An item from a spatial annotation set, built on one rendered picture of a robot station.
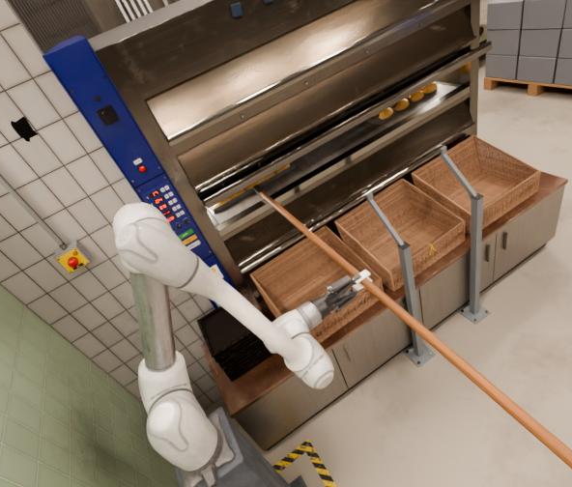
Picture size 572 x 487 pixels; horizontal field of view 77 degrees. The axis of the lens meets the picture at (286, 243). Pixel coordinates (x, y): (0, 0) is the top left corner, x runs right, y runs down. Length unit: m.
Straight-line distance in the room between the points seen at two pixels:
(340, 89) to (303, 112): 0.24
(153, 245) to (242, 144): 1.03
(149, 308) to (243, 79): 1.08
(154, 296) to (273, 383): 0.99
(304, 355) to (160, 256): 0.51
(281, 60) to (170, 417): 1.49
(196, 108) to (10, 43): 0.64
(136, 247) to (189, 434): 0.61
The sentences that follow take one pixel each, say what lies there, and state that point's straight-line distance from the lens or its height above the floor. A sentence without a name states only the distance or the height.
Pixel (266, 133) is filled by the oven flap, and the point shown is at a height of 1.53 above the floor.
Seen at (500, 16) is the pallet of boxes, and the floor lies 0.84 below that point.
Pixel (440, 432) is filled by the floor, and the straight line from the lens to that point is 2.33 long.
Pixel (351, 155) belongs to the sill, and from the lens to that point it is 2.15.
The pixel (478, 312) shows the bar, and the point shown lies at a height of 0.01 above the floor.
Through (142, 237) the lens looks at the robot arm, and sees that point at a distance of 0.86.
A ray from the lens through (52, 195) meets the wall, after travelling 1.74.
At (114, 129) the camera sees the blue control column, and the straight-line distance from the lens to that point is 1.64.
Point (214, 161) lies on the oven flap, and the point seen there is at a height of 1.53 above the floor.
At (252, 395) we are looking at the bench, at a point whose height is 0.58.
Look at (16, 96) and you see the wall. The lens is 1.66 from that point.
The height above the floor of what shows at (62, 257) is 1.50.
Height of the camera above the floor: 2.17
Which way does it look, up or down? 38 degrees down
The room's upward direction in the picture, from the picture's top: 23 degrees counter-clockwise
